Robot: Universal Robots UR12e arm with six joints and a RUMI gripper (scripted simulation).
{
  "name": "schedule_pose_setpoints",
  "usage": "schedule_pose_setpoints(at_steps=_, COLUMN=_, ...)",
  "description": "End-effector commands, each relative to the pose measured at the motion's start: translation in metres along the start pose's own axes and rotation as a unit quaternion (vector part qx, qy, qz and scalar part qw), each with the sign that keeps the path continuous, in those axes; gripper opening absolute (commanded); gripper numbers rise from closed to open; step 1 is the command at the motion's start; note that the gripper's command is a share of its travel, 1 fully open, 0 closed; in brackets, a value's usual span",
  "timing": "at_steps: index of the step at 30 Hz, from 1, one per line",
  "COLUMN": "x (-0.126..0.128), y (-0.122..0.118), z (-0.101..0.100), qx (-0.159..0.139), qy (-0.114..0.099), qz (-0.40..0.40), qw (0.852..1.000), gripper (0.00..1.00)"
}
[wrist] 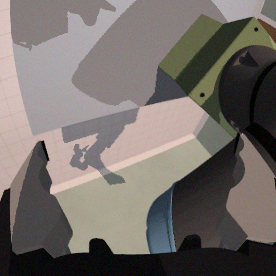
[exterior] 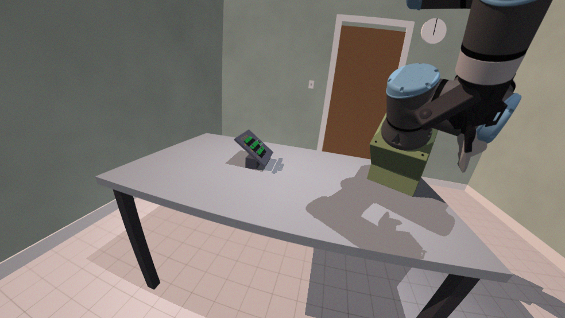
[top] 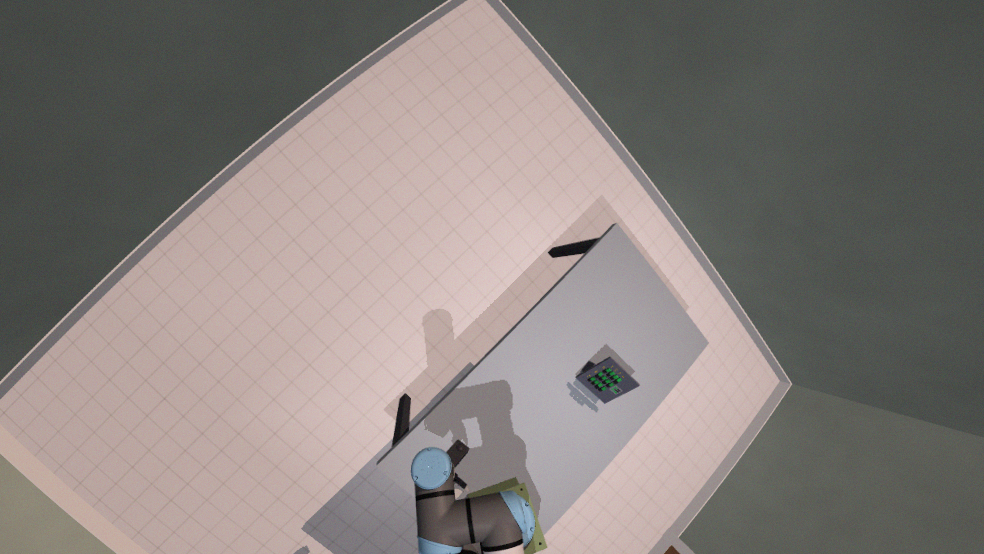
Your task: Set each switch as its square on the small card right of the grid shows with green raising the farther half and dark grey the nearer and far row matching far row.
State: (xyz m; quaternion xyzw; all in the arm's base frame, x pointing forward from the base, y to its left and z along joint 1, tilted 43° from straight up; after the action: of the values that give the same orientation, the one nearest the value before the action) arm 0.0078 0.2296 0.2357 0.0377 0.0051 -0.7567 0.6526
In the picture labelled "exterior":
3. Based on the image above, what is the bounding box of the dark grey switch panel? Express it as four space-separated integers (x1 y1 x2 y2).
234 130 273 169

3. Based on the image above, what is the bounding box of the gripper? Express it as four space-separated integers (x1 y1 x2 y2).
447 76 514 173

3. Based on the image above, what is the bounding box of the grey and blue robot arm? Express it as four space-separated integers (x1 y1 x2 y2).
381 0 553 150

